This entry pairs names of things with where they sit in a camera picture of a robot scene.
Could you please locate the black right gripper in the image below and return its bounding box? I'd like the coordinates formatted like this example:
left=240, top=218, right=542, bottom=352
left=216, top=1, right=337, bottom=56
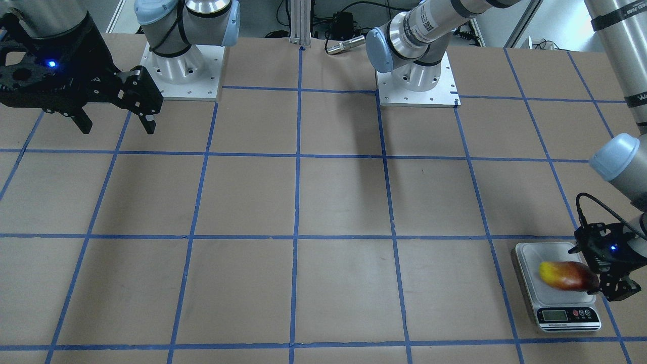
left=2, top=12, right=163, bottom=134

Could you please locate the silver digital kitchen scale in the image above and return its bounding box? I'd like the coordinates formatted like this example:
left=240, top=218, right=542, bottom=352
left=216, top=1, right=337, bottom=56
left=511, top=242, right=602, bottom=333

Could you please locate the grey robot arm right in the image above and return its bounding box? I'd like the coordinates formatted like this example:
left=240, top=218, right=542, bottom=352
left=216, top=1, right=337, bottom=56
left=2, top=1, right=240, bottom=134

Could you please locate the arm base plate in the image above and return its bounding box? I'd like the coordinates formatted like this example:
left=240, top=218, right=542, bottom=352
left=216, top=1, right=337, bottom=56
left=141, top=43, right=228, bottom=102
left=375, top=53, right=461, bottom=108

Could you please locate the aluminium frame post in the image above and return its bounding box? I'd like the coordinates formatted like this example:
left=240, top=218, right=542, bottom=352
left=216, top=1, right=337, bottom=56
left=286, top=1, right=312, bottom=49

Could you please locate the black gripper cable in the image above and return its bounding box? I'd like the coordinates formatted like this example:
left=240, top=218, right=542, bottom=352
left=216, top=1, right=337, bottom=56
left=576, top=192, right=638, bottom=238

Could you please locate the yellow red mango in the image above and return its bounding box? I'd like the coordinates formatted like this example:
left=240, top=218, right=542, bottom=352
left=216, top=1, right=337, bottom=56
left=538, top=262, right=600, bottom=293

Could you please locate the silver metal cylinder connector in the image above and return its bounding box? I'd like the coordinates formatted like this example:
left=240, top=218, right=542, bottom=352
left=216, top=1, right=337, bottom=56
left=325, top=35, right=365, bottom=56

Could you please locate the black power adapter box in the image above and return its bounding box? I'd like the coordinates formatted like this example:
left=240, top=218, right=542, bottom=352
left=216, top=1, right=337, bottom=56
left=330, top=12, right=354, bottom=40

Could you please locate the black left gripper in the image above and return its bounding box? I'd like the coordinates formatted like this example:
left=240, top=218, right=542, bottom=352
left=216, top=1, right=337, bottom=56
left=568, top=223, right=646, bottom=301

